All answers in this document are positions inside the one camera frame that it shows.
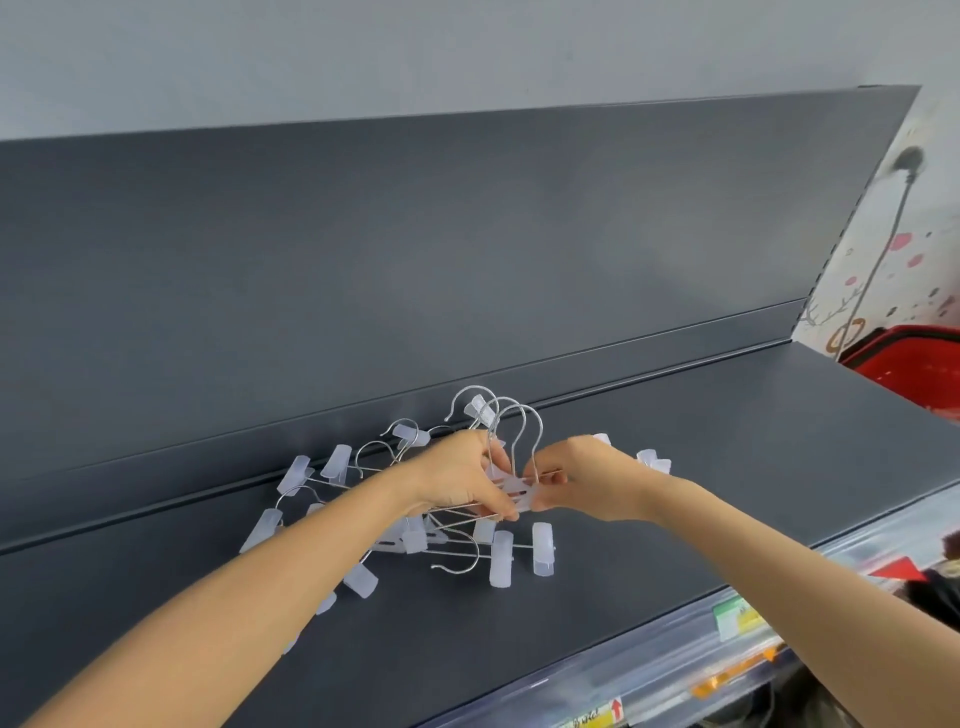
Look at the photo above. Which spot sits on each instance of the person's right hand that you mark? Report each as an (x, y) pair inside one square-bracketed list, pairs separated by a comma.
[(600, 484)]

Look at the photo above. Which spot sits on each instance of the person's left hand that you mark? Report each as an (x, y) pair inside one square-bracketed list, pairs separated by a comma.
[(450, 476)]

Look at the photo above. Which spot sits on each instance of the person's left thumb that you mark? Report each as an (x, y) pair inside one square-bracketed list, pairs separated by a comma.
[(487, 499)]

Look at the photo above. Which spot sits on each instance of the person's right thumb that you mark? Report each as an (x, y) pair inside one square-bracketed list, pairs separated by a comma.
[(559, 501)]

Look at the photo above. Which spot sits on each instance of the person's left forearm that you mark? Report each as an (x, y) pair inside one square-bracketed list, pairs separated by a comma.
[(247, 592)]

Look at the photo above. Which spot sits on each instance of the person's right forearm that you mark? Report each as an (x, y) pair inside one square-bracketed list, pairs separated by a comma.
[(795, 592)]

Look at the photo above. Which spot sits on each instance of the pile of metal clip hangers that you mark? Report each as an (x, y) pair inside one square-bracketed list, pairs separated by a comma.
[(409, 536)]

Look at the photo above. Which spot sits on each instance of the green and yellow price label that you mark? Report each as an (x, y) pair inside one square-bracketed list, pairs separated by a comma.
[(739, 619)]

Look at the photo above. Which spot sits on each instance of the yellow label with red arrow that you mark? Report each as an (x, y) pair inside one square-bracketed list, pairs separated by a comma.
[(600, 714)]

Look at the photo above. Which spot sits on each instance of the dark grey shelf unit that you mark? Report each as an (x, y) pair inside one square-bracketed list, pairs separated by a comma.
[(420, 277)]

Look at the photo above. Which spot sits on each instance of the orange price label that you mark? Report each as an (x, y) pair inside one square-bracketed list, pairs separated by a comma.
[(731, 679)]

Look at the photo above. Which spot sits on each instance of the red triangular tag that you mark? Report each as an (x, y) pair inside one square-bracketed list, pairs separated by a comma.
[(896, 568)]

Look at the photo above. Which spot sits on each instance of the red shopping basket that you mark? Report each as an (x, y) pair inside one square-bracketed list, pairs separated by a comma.
[(911, 364)]

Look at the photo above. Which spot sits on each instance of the clear plastic price rail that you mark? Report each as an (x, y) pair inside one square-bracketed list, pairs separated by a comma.
[(675, 652)]

